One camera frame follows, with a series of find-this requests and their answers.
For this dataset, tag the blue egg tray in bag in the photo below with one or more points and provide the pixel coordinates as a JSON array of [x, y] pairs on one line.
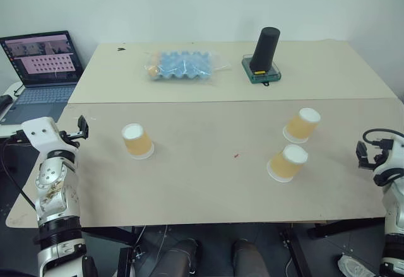
[[217, 65]]

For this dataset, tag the grey sneaker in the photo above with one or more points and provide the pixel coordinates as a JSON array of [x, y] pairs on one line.
[[355, 266]]

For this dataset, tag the black foam cylinder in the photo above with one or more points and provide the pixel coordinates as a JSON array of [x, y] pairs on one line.
[[264, 50]]

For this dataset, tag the black table frame leg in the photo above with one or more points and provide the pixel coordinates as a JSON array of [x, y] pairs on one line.
[[334, 228], [110, 234]]

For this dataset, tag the black device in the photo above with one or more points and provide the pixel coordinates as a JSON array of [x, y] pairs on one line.
[[4, 102]]

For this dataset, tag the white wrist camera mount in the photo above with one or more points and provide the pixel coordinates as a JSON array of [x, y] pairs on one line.
[[41, 133], [393, 160]]

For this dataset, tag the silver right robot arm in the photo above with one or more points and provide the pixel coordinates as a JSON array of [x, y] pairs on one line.
[[394, 207]]

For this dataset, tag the orange paper cup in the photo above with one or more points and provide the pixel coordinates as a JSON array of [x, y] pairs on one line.
[[301, 127], [285, 165], [138, 144]]

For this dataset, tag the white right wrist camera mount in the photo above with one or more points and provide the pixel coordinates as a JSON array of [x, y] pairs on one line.
[[393, 160]]

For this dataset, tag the green transparent box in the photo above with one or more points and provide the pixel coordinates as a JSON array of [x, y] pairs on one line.
[[271, 76]]

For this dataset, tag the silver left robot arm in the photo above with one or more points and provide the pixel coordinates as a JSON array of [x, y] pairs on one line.
[[52, 192]]

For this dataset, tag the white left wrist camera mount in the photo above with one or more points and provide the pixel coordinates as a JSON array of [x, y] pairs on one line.
[[41, 133]]

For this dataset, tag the small orange egg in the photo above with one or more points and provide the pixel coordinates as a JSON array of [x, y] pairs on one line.
[[153, 70]]

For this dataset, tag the dark rounded shape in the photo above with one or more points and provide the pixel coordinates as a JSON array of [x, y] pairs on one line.
[[176, 259], [249, 259]]

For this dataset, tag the grey open laptop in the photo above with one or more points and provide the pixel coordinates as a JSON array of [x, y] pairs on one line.
[[41, 68]]

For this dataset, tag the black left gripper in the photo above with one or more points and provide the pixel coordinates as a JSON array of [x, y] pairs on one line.
[[70, 137]]

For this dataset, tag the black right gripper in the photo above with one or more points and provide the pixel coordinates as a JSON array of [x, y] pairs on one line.
[[380, 152]]

